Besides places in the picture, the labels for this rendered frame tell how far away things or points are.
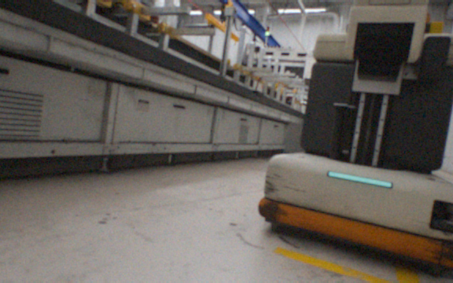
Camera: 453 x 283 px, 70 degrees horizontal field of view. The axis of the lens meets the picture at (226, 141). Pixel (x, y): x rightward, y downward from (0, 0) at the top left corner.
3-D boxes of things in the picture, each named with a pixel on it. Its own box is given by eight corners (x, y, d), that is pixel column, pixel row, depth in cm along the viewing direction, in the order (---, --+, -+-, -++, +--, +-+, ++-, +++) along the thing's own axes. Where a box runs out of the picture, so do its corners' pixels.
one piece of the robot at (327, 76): (303, 172, 165) (329, 9, 160) (426, 196, 142) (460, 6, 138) (288, 178, 134) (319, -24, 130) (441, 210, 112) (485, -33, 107)
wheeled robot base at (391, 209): (294, 194, 174) (301, 149, 173) (430, 225, 148) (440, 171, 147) (252, 221, 113) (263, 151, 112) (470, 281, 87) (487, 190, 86)
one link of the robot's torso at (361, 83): (352, 93, 128) (362, 31, 127) (435, 100, 117) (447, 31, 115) (348, 80, 104) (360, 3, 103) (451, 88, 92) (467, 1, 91)
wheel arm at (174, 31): (215, 38, 166) (216, 29, 166) (211, 35, 163) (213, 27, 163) (149, 36, 185) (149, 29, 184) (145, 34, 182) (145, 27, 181)
